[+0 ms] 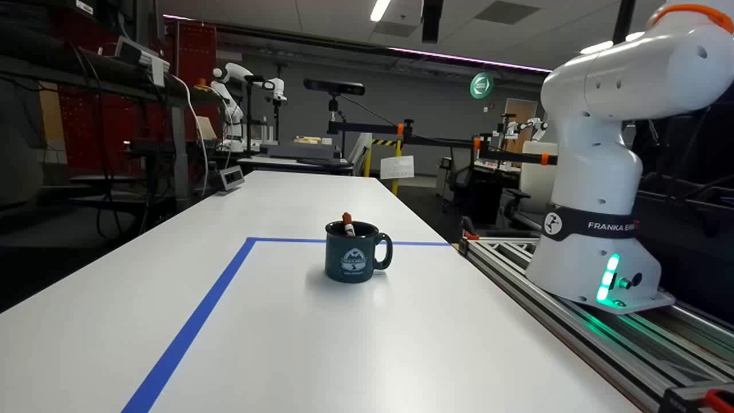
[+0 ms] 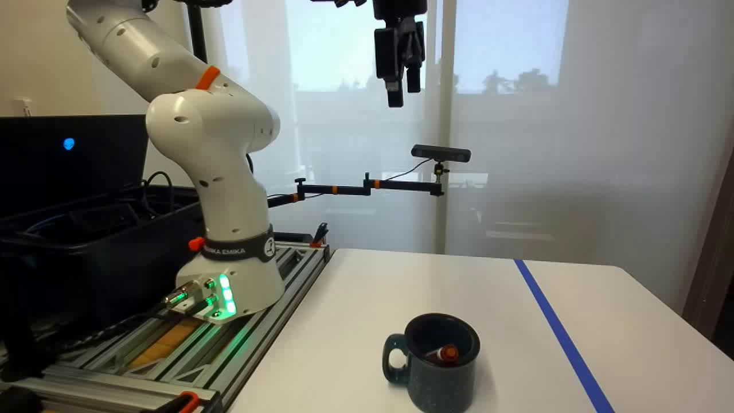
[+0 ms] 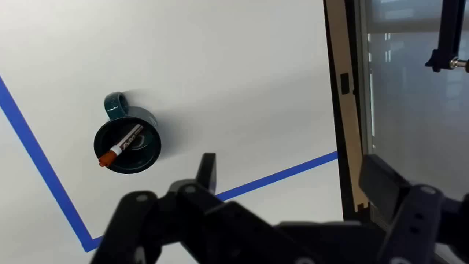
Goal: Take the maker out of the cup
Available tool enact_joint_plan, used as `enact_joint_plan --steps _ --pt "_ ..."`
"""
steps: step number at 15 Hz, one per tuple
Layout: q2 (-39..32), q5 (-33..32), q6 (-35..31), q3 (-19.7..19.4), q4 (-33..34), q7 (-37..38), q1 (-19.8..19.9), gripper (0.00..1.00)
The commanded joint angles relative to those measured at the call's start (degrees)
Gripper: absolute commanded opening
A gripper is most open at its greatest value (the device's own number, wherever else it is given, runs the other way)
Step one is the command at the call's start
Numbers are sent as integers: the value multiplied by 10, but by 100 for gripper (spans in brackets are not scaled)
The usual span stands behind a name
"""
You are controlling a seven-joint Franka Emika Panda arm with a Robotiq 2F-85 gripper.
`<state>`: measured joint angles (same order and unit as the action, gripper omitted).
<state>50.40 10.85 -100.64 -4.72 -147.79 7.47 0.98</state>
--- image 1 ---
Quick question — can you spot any fluorescent ceiling light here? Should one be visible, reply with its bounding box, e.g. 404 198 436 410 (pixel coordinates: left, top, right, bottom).
366 0 394 25

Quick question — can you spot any red cabinet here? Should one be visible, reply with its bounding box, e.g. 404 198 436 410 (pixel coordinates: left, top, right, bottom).
163 13 221 92

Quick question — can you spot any black camera bar on stand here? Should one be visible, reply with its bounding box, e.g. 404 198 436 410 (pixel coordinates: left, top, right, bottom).
301 75 366 158

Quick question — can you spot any dark teal enamel mug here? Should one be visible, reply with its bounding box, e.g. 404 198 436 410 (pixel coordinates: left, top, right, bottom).
324 218 396 285

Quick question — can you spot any black hanging ceiling pole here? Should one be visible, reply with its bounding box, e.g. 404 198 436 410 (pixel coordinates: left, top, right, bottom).
419 0 448 45

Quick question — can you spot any short blue tape strip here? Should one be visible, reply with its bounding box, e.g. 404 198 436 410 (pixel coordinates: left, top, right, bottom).
248 235 451 249

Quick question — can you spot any white paper sign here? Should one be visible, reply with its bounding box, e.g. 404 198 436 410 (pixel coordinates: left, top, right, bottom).
379 154 417 182

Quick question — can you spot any small grey box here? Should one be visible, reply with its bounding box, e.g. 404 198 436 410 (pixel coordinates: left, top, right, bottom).
217 163 248 193

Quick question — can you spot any long blue tape strip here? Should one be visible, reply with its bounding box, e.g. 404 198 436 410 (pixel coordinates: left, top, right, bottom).
122 235 259 413

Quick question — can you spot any pink LED light strip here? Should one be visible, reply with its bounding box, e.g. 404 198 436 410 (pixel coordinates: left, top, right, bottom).
388 44 553 75

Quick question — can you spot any white device on shelf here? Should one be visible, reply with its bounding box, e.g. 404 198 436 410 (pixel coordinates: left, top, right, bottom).
112 34 173 88

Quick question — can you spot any ceiling air vent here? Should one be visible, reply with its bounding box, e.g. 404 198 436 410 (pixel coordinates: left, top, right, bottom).
473 0 541 28

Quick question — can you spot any aluminium rail frame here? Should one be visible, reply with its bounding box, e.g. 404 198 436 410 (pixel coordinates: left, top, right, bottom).
456 232 734 413

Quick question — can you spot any red clamp handle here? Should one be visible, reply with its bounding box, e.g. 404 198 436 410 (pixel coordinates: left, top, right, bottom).
699 388 734 413

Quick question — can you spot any round green glowing sign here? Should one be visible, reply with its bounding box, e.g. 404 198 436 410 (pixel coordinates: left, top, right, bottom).
467 71 496 103

